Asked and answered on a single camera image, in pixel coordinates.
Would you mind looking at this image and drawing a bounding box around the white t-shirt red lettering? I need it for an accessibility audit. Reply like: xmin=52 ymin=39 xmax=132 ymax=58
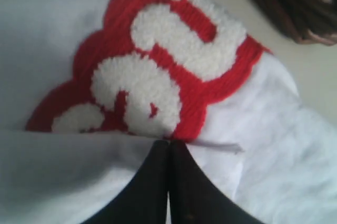
xmin=1 ymin=0 xmax=336 ymax=223

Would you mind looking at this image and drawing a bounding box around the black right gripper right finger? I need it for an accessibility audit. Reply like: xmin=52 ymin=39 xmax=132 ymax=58
xmin=168 ymin=141 xmax=262 ymax=224

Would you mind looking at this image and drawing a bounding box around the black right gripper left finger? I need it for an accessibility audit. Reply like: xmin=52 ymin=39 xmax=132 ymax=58
xmin=83 ymin=140 xmax=169 ymax=224

